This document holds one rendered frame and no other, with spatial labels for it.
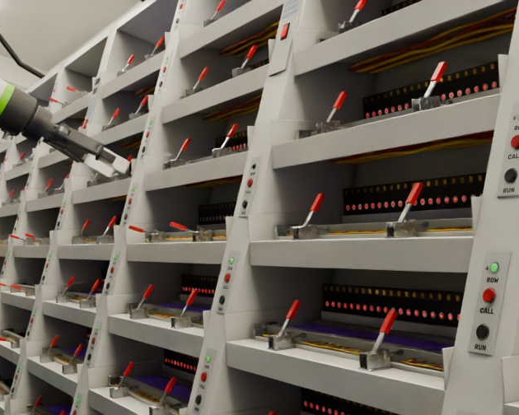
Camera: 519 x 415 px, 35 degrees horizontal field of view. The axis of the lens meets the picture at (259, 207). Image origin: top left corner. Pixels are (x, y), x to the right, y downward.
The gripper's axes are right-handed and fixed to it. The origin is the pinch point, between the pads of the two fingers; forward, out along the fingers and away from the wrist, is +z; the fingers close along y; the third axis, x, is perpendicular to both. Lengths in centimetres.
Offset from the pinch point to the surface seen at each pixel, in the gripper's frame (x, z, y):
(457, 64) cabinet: 31, 33, 65
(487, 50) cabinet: 32, 32, 73
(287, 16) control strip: 36, 11, 35
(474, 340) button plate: -24, 23, 103
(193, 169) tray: 8.3, 17.3, 2.1
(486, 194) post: -6, 20, 101
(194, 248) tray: -10.6, 21.1, 13.5
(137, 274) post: -14.5, 27.0, -30.8
